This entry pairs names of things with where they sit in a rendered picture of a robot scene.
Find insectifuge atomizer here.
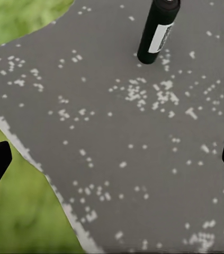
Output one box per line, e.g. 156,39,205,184
137,0,181,64

